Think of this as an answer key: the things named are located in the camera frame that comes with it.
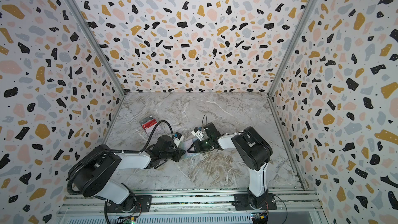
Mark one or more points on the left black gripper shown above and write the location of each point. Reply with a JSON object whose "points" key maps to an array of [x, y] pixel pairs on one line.
{"points": [[179, 151]]}

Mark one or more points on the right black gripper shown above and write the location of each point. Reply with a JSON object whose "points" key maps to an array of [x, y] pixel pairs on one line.
{"points": [[200, 144]]}

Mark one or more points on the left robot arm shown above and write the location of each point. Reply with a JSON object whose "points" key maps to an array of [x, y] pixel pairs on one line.
{"points": [[92, 175]]}

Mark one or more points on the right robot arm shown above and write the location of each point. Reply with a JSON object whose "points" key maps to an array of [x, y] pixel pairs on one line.
{"points": [[253, 149]]}

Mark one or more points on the red card in box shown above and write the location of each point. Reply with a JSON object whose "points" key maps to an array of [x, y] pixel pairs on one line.
{"points": [[148, 124]]}

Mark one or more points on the clear acrylic card box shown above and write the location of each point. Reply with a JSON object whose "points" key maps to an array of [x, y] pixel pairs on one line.
{"points": [[147, 118]]}

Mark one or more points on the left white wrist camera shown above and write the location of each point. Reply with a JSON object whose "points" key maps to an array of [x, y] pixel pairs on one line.
{"points": [[178, 138]]}

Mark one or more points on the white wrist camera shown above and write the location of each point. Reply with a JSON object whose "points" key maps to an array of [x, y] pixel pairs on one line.
{"points": [[178, 138], [198, 133]]}

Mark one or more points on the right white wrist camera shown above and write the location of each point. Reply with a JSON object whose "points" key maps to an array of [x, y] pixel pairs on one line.
{"points": [[198, 133]]}

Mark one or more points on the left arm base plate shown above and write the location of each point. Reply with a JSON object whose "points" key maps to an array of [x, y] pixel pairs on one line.
{"points": [[132, 205]]}

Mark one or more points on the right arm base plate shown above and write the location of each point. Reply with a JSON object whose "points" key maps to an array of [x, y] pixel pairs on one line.
{"points": [[248, 202]]}

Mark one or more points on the aluminium front rail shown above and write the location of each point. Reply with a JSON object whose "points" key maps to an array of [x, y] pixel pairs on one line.
{"points": [[197, 202]]}

